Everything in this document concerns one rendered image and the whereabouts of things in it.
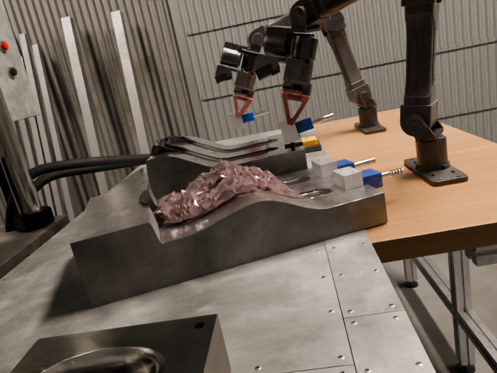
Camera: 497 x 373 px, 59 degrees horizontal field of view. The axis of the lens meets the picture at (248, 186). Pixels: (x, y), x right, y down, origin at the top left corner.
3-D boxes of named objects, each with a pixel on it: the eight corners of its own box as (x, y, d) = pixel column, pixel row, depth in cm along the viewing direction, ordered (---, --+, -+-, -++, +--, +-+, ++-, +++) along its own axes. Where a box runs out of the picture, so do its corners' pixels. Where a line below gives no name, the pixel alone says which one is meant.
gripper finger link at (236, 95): (228, 115, 143) (234, 87, 141) (228, 113, 150) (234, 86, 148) (248, 121, 144) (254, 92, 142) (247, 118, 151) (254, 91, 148)
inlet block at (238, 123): (270, 118, 151) (266, 102, 150) (271, 119, 146) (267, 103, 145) (234, 128, 152) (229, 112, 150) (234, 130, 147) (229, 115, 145)
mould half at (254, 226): (327, 187, 99) (319, 140, 96) (388, 222, 75) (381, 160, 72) (105, 247, 91) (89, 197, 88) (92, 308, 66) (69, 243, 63)
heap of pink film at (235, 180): (279, 178, 92) (272, 143, 90) (309, 200, 76) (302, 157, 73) (157, 210, 88) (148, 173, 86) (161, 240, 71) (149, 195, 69)
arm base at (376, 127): (362, 111, 142) (384, 106, 141) (350, 104, 161) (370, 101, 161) (365, 135, 144) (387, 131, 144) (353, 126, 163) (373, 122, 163)
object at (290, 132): (336, 125, 107) (329, 103, 107) (338, 126, 102) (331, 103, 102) (285, 143, 109) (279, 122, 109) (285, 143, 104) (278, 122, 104)
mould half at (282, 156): (304, 160, 127) (296, 115, 124) (310, 186, 103) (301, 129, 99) (141, 189, 133) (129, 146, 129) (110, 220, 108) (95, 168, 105)
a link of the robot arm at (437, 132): (403, 116, 91) (432, 113, 88) (414, 107, 98) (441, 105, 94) (406, 145, 93) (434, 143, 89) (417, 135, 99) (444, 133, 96)
